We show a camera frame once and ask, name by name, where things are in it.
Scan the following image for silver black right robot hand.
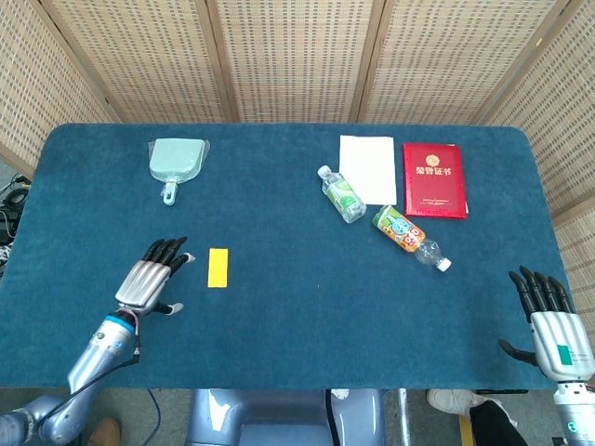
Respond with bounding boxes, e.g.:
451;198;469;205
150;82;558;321
497;265;595;384

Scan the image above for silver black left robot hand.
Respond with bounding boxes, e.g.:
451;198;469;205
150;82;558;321
113;236;197;318

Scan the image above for yellow rectangular block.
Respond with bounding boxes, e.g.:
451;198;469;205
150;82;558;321
206;247;230;290

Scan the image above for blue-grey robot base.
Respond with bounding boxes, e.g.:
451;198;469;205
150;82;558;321
185;387;388;446

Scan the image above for black trouser leg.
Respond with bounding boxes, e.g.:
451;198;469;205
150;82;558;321
468;398;529;446

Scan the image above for white sneaker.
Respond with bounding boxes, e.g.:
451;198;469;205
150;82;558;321
426;387;490;418

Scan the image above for mint green dustpan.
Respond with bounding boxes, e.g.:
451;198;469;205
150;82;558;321
147;138;211;207

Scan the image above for brown shoe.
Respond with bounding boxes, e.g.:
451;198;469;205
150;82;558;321
86;416;123;446

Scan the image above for blue table cloth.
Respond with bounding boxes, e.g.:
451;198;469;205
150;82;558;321
0;122;588;391

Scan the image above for metal table leg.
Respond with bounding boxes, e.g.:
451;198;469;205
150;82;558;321
397;388;412;446

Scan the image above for orange cartoon-label drink bottle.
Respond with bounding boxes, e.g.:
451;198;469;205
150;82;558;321
371;204;453;273

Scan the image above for red certificate book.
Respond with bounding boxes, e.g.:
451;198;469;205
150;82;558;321
401;141;469;220

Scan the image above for clear green-label water bottle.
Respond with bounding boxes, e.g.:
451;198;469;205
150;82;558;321
317;164;367;225

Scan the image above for white paper sheet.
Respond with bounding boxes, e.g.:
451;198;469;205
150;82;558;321
338;135;398;206

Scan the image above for bamboo folding screen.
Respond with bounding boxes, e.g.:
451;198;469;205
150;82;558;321
0;0;595;326

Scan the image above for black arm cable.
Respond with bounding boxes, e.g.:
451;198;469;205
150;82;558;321
35;320;142;431

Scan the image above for black cable bundle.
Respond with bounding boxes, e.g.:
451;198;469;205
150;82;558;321
0;172;32;270

